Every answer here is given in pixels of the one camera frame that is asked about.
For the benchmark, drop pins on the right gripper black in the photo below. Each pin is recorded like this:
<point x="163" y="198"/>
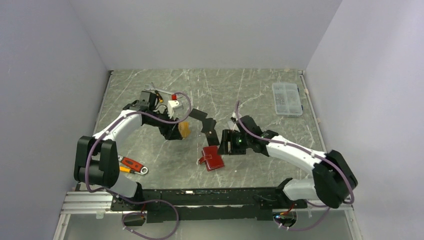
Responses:
<point x="228" y="135"/>

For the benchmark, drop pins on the red leather card holder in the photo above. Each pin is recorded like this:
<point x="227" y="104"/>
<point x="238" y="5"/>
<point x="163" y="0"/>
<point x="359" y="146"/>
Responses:
<point x="210" y="158"/>

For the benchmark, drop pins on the clear plastic compartment box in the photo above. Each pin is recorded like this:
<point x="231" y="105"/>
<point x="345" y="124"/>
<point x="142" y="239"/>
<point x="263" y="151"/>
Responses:
<point x="286" y="97"/>

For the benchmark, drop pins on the aluminium rail frame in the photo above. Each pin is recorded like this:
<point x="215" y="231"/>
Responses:
<point x="100" y="203"/>

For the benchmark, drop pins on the red handled adjustable wrench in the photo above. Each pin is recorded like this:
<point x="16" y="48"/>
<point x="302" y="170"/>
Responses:
<point x="139" y="168"/>

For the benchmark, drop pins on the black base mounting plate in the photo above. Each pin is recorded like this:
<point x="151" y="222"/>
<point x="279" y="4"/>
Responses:
<point x="260" y="203"/>

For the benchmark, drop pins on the silver open-end wrench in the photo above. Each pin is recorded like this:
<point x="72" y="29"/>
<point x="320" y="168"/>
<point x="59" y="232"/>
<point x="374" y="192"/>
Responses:
<point x="151" y="87"/>

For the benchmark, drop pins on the stack of silver cards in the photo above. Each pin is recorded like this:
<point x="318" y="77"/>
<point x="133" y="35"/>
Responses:
<point x="232" y="125"/>

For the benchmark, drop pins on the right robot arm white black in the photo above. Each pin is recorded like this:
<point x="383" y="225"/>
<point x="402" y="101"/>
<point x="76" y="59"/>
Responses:
<point x="332" y="181"/>

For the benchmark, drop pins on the yellow black screwdriver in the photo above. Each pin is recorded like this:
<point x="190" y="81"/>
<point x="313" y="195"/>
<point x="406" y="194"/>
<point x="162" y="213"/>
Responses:
<point x="158" y="95"/>

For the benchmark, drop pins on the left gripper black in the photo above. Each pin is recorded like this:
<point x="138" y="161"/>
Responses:
<point x="171" y="131"/>

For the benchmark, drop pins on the orange handled small screwdriver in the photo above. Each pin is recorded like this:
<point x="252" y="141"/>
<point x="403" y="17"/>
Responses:
<point x="126" y="170"/>

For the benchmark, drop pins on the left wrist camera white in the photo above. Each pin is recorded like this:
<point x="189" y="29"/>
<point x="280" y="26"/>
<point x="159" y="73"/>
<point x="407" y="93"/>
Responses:
<point x="173" y="104"/>

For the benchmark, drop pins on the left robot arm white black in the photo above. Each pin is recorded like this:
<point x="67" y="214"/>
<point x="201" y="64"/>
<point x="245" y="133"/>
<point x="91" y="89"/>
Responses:
<point x="97" y="158"/>

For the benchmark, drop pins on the single black VIP card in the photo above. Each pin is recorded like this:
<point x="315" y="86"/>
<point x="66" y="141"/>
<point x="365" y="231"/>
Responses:
<point x="212" y="138"/>

